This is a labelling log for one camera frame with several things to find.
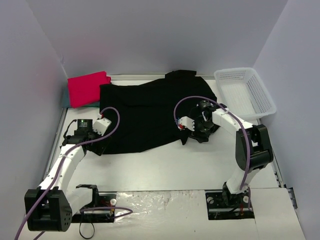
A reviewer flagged black t shirt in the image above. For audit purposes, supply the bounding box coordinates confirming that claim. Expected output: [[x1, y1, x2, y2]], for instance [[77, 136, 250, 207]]
[[99, 70, 218, 155]]

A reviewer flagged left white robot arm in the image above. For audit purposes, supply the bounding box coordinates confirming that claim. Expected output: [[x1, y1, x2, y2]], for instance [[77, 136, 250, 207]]
[[24, 117, 112, 232]]

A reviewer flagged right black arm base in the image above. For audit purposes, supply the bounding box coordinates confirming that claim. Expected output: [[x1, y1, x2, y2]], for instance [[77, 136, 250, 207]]
[[205, 190, 255, 221]]

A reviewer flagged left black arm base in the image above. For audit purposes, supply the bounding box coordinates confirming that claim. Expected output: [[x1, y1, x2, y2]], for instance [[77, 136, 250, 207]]
[[72, 193, 117, 224]]

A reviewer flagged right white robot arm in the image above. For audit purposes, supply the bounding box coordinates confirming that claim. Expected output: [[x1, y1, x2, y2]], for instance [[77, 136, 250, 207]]
[[179, 96, 274, 207]]

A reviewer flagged folded teal t shirt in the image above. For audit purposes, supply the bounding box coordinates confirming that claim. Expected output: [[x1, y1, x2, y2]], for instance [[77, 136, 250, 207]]
[[61, 87, 100, 108]]

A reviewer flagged white plastic basket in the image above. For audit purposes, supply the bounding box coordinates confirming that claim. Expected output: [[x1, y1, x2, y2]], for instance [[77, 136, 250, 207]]
[[214, 67, 277, 121]]

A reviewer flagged folded red t shirt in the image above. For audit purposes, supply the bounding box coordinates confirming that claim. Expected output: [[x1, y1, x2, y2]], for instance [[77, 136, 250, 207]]
[[67, 71, 111, 108]]

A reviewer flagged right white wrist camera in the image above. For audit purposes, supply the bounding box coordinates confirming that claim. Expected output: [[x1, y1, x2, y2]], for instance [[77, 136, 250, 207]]
[[177, 116, 195, 132]]

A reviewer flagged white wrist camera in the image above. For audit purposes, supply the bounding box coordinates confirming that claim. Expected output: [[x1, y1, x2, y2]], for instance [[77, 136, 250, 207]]
[[177, 116, 195, 132], [92, 113, 112, 136]]

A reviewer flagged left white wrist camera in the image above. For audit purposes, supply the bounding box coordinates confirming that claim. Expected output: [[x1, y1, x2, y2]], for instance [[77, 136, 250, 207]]
[[92, 113, 112, 136]]

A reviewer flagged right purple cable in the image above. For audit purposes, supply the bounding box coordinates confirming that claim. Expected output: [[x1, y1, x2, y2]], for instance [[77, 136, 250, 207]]
[[173, 96, 252, 208]]

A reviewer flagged purple cable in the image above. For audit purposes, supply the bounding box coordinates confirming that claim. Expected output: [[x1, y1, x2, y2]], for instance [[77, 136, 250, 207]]
[[13, 107, 133, 240], [173, 96, 252, 208]]

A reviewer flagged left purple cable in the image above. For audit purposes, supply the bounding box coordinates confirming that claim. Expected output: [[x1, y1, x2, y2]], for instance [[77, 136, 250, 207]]
[[13, 107, 133, 240]]

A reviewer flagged black loop cable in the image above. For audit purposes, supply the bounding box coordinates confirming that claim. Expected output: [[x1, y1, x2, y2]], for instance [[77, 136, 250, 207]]
[[78, 221, 96, 238]]

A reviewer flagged aluminium table rail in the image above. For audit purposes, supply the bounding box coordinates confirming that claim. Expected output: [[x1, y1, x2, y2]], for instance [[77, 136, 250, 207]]
[[109, 73, 216, 81]]

